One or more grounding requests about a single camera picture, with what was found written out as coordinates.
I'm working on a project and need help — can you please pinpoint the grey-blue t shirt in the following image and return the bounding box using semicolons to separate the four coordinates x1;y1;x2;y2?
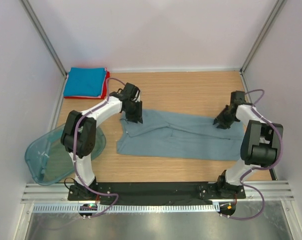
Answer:
116;109;244;161

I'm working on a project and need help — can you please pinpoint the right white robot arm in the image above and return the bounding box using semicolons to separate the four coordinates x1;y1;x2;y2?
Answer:
213;90;284;199

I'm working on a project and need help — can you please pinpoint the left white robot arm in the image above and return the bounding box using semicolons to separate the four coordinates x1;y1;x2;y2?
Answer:
60;83;143;201

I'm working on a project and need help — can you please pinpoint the folded red t shirt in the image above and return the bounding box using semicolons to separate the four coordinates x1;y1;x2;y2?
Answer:
63;71;110;100

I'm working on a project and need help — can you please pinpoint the folded blue t shirt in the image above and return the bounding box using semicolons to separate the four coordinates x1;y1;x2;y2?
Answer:
63;67;107;99

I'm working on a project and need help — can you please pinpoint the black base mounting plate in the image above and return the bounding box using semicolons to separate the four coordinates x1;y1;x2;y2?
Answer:
67;181;247;206

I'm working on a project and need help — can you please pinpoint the translucent teal plastic basket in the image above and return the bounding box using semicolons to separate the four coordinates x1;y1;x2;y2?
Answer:
24;125;106;186

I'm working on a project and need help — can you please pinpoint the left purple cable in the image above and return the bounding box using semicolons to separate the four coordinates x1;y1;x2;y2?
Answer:
72;77;119;218

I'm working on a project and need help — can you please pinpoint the purple cable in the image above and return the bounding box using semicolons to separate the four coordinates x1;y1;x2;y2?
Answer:
220;89;284;221
72;77;119;218

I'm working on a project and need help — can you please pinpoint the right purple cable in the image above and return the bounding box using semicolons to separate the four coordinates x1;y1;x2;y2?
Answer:
220;89;284;221

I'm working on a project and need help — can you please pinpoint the aluminium extrusion rail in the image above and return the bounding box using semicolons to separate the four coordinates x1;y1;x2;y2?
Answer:
21;180;295;203

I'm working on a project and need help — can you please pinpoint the slotted grey cable duct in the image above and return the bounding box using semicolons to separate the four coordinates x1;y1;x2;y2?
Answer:
32;202;220;214

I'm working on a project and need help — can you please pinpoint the right aluminium frame post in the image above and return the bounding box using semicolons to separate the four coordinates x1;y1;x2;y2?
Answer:
240;0;287;76

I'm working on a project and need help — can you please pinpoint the aluminium frame post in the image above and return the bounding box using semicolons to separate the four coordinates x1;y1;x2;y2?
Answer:
19;0;67;78
240;0;287;76

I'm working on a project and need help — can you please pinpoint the left aluminium frame post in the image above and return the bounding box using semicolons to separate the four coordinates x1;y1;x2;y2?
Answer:
19;0;67;78

